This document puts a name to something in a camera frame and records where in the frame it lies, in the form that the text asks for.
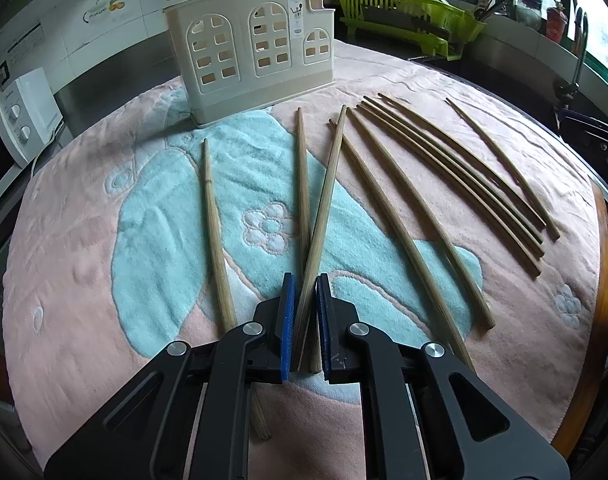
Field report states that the pink and blue towel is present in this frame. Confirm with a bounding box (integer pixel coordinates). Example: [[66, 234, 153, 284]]
[[2, 39, 601, 480]]

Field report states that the wooden chopstick under crossing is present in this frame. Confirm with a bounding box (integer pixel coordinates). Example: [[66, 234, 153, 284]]
[[342, 110, 477, 368]]

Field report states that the long middle wooden chopstick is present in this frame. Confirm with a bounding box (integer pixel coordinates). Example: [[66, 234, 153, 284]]
[[348, 108, 496, 330]]

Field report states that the wooden chopstick cluster right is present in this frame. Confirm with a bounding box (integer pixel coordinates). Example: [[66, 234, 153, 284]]
[[363, 93, 544, 244]]

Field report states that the wooden chopstick of cluster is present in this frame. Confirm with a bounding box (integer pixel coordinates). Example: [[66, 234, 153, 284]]
[[357, 104, 542, 278]]

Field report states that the wooden chopstick cluster middle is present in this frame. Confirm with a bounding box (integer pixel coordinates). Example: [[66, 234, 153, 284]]
[[358, 100, 544, 260]]

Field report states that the white microwave oven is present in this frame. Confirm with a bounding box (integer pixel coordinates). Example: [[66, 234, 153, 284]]
[[0, 67, 63, 168]]

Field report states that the cream plastic utensil holder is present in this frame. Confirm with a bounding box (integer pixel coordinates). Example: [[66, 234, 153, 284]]
[[164, 0, 334, 126]]

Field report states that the green dish rack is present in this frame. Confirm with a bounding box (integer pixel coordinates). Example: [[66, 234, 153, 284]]
[[339, 0, 486, 61]]

